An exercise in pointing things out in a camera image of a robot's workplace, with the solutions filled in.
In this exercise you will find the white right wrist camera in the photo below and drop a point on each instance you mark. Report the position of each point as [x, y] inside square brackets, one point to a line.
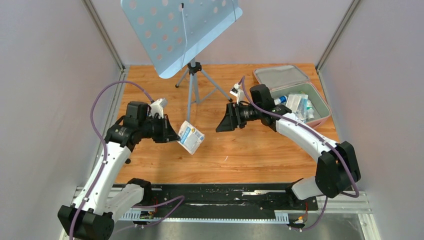
[238, 92]

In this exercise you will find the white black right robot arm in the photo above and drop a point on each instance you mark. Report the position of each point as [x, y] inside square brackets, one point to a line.
[337, 167]

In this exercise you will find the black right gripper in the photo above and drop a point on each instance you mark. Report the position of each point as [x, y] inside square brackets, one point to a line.
[232, 119]

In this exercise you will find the white pad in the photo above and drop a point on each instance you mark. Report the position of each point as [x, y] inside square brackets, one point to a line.
[293, 102]

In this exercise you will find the white blue gauze packet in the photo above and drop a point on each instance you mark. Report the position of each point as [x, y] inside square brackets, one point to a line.
[190, 138]

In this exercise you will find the large blue cotton packet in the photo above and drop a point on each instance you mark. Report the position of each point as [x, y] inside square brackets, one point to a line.
[302, 109]

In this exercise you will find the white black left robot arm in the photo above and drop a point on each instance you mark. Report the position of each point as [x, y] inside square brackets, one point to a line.
[92, 214]

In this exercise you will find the white blue bottle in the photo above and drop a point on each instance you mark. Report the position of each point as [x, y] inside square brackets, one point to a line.
[281, 100]

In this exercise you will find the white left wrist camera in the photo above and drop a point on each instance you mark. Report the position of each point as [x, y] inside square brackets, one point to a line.
[157, 108]

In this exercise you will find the white green medicine bottle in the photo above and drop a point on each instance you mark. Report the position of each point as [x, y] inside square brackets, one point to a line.
[310, 112]

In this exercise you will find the pink medicine kit case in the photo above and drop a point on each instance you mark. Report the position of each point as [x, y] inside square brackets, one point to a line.
[284, 80]

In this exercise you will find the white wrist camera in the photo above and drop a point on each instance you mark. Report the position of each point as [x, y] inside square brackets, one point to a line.
[238, 92]
[157, 108]

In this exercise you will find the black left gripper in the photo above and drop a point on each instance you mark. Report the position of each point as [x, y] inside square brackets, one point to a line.
[167, 134]

